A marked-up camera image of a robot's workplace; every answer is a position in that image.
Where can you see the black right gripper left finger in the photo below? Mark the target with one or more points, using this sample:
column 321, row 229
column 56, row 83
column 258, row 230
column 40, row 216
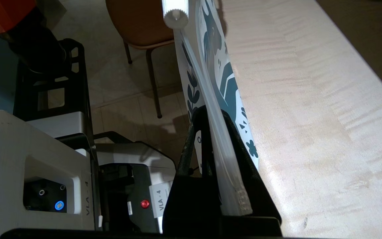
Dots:
column 191, row 192

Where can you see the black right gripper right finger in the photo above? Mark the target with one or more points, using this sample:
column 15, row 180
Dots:
column 264, row 202

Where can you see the white floral zipper pouch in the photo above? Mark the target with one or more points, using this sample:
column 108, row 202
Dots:
column 211, row 109

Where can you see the grey robot base red button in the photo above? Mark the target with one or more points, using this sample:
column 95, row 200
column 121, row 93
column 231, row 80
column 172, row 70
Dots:
column 138, row 156

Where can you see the light wooden desk with hutch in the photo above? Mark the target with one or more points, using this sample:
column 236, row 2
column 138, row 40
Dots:
column 310, row 116

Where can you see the brown pink chair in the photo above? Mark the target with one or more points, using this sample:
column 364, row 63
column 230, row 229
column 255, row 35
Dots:
column 138, row 23

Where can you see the white box blue button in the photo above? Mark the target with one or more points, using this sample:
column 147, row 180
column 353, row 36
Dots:
column 8, row 149

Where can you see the black perforated metal frame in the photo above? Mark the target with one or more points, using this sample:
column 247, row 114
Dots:
column 78, row 86

